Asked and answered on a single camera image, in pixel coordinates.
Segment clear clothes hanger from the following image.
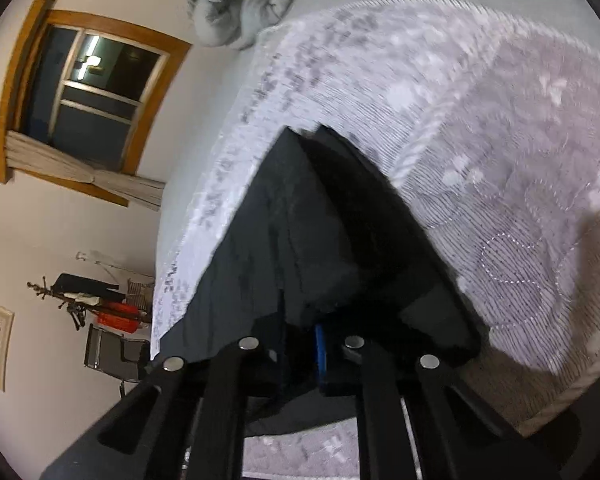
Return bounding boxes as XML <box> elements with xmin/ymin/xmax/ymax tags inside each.
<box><xmin>75</xmin><ymin>249</ymin><xmax>153</xmax><ymax>277</ymax></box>

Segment wire basket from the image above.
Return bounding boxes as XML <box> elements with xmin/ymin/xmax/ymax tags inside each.
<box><xmin>126</xmin><ymin>280</ymin><xmax>155</xmax><ymax>312</ymax></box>

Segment wooden framed window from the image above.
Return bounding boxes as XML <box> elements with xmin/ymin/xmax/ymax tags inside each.
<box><xmin>0</xmin><ymin>0</ymin><xmax>193</xmax><ymax>208</ymax></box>

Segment black pants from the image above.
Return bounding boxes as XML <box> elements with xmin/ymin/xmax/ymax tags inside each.
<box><xmin>152</xmin><ymin>125</ymin><xmax>483</xmax><ymax>436</ymax></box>

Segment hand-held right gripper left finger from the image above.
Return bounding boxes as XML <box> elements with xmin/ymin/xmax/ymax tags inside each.
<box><xmin>40</xmin><ymin>336</ymin><xmax>287</xmax><ymax>480</ymax></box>

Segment black jacket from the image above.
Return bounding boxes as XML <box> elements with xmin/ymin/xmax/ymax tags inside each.
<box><xmin>50</xmin><ymin>273</ymin><xmax>121</xmax><ymax>294</ymax></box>

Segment red bag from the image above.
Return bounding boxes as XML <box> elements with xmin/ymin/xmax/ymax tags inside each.
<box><xmin>96</xmin><ymin>301</ymin><xmax>142</xmax><ymax>335</ymax></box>

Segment grey quilt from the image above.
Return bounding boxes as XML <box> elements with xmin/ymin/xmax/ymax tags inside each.
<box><xmin>181</xmin><ymin>0</ymin><xmax>333</xmax><ymax>51</ymax></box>

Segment black chair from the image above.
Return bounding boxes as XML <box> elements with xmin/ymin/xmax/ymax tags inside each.
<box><xmin>84</xmin><ymin>324</ymin><xmax>152</xmax><ymax>398</ymax></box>

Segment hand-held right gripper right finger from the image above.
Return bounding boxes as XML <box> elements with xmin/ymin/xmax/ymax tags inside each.
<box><xmin>314</xmin><ymin>324</ymin><xmax>563</xmax><ymax>480</ymax></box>

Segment beige curtain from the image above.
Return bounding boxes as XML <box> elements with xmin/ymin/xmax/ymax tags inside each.
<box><xmin>5</xmin><ymin>131</ymin><xmax>166</xmax><ymax>212</ymax></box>

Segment white lace bedspread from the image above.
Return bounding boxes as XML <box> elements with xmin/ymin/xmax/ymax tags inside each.
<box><xmin>150</xmin><ymin>0</ymin><xmax>600</xmax><ymax>480</ymax></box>

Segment wooden coat rack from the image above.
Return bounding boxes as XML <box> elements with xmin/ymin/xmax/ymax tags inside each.
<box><xmin>27</xmin><ymin>275</ymin><xmax>153</xmax><ymax>332</ymax></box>

